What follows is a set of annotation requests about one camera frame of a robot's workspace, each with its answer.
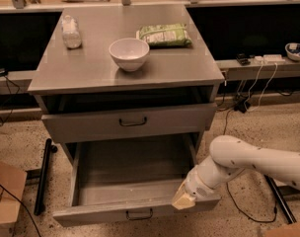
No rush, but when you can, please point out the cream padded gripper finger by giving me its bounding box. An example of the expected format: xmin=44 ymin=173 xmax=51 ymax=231
xmin=172 ymin=184 xmax=195 ymax=210

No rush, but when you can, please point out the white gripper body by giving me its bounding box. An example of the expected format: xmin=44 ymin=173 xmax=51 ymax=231
xmin=184 ymin=167 xmax=214 ymax=201

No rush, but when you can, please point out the grey drawer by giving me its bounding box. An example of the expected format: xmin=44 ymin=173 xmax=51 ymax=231
xmin=52 ymin=132 xmax=222 ymax=228
xmin=42 ymin=104 xmax=216 ymax=143

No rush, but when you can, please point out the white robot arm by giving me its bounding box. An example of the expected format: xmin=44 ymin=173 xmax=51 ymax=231
xmin=172 ymin=135 xmax=300 ymax=210

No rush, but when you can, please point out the grey metal drawer cabinet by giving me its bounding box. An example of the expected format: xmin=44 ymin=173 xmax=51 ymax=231
xmin=29 ymin=5 xmax=223 ymax=162

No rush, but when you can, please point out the grey top drawer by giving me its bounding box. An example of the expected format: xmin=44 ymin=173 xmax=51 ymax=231
xmin=42 ymin=104 xmax=216 ymax=143

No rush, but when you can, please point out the black power adapter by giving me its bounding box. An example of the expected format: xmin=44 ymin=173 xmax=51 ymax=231
xmin=234 ymin=99 xmax=251 ymax=114

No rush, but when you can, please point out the right black floor bar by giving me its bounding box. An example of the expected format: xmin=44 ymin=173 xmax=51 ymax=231
xmin=265 ymin=176 xmax=297 ymax=224

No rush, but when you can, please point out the black floor bar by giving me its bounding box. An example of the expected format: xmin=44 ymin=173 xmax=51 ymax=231
xmin=34 ymin=138 xmax=57 ymax=216
xmin=265 ymin=176 xmax=297 ymax=224

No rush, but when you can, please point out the small black device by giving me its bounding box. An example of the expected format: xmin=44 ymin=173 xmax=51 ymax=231
xmin=236 ymin=53 xmax=251 ymax=65

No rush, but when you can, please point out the left black floor bar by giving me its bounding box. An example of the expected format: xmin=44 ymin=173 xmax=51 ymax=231
xmin=34 ymin=138 xmax=57 ymax=216

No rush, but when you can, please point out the white power strip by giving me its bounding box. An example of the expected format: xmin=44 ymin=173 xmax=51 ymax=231
xmin=254 ymin=54 xmax=285 ymax=64

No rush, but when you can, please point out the white ceramic bowl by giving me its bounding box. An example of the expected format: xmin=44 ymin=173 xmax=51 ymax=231
xmin=109 ymin=38 xmax=150 ymax=72

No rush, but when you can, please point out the green chip bag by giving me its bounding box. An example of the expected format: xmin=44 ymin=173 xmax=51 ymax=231
xmin=136 ymin=23 xmax=192 ymax=47

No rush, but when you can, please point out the blue white bowl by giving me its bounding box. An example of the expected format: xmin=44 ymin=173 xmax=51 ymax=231
xmin=285 ymin=42 xmax=300 ymax=61

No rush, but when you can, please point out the brown cardboard box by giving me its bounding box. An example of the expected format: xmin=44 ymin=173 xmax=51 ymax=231
xmin=0 ymin=161 xmax=27 ymax=237

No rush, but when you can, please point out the black floor cable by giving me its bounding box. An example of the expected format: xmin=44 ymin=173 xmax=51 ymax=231
xmin=222 ymin=107 xmax=278 ymax=224

